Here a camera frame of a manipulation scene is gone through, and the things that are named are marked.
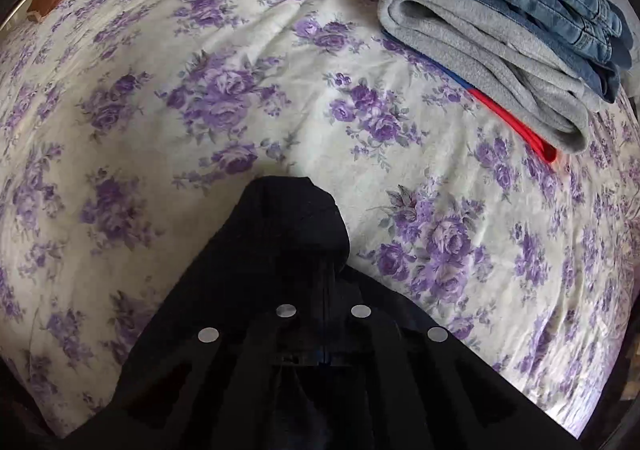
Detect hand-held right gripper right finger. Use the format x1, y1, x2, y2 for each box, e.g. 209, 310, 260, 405
326, 280, 536, 450

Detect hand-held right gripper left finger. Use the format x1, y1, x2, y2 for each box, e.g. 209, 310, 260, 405
112, 280, 327, 450

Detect dark navy pants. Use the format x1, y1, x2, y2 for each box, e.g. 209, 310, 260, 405
65, 175, 578, 450

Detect folded grey fleece pants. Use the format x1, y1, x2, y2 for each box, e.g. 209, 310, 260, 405
377, 0, 609, 154

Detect red folded cloth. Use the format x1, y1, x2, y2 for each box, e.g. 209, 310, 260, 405
440, 64, 558, 165

